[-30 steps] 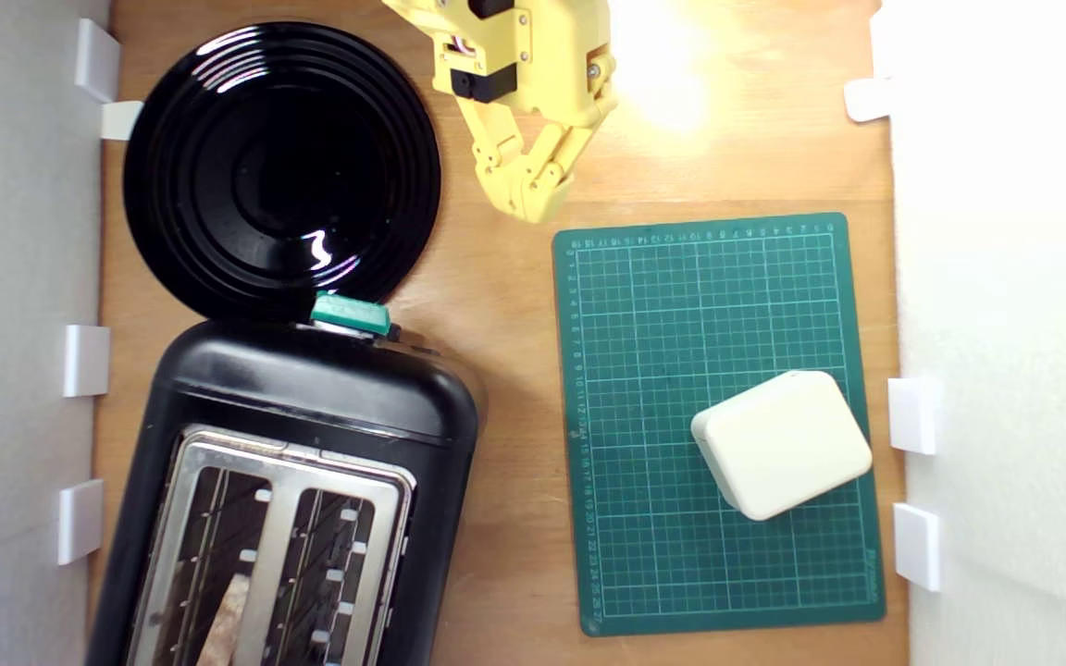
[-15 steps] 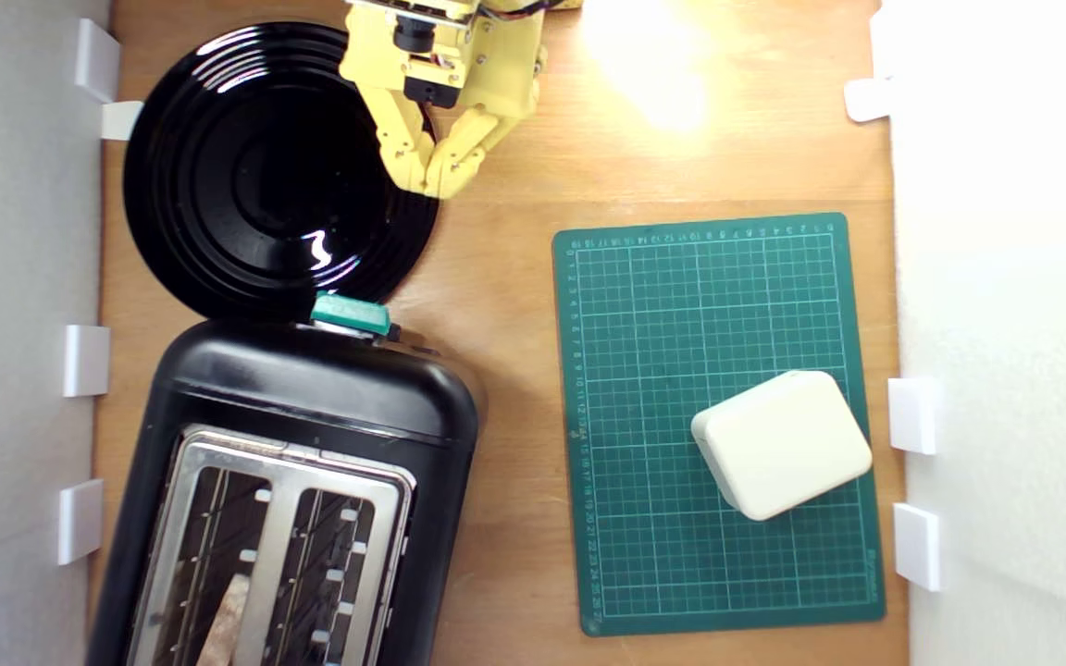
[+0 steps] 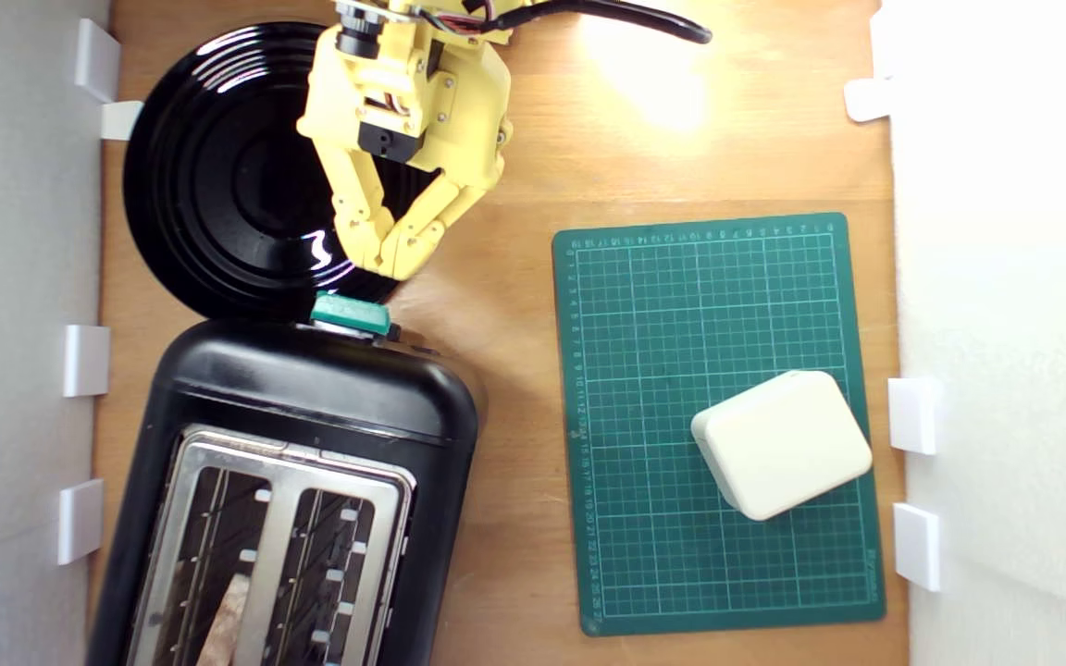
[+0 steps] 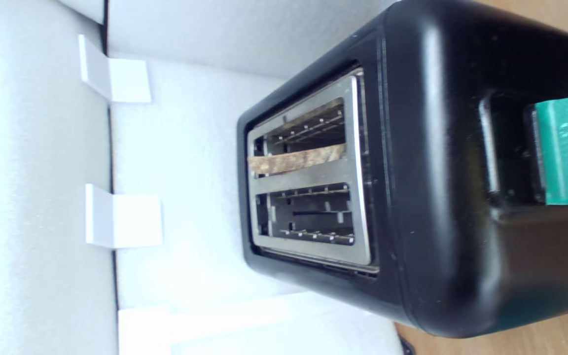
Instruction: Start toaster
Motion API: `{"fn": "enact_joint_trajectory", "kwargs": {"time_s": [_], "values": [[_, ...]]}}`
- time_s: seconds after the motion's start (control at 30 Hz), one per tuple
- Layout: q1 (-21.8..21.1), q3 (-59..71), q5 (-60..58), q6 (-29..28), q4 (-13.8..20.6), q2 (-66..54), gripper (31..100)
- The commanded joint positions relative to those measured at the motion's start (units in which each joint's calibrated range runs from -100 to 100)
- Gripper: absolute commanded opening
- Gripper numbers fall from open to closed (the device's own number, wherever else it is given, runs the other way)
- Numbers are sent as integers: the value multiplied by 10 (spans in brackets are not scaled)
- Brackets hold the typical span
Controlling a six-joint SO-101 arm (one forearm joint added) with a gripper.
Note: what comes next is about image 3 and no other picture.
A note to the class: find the green toaster lever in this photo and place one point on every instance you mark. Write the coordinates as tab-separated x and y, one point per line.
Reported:
350	313

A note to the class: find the black two-slot toaster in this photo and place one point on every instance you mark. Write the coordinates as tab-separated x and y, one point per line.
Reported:
311	388

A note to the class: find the black plate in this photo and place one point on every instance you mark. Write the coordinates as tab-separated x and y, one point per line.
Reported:
218	176

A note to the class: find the green cutting mat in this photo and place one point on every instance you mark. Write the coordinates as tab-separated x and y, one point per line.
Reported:
663	314

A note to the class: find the white block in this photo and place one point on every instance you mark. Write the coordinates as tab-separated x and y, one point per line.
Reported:
783	444

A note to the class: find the brown bread slice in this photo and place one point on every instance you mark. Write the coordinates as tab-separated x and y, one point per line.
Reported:
228	620

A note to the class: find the yellow wrist camera mount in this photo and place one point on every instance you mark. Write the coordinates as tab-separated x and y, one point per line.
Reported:
357	42

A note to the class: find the white wall clip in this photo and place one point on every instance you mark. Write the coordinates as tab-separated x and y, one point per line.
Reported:
912	416
121	120
80	521
96	60
866	99
87	361
917	546

